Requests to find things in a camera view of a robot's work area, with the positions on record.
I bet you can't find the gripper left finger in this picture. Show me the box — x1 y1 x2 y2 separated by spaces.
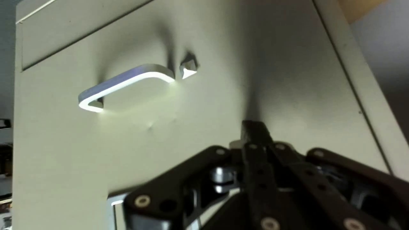
123 120 279 230

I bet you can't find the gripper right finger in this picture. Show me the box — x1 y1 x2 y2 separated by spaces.
258 121 409 230

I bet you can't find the silver drawer latch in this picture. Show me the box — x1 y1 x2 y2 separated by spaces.
179 54 199 80

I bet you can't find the silver drawer handle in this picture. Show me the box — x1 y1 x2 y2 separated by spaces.
78 64 176 113

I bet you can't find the beige file cabinet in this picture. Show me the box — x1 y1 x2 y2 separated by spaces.
12 0 409 230

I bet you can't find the beige drawer with handle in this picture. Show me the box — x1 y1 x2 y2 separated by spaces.
12 0 393 230

